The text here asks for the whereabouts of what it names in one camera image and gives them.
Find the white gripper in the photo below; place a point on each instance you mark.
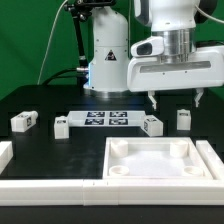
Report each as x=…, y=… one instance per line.
x=204, y=68

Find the white square tabletop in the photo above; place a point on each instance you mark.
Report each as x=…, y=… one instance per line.
x=153, y=158

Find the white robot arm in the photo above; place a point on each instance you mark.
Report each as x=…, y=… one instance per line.
x=168, y=59

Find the white U-shaped fence wall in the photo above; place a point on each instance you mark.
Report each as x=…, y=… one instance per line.
x=121, y=191

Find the white marker base plate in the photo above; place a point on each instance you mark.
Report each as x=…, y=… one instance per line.
x=105, y=118

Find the black camera stand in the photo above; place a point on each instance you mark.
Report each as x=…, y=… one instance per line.
x=80, y=11

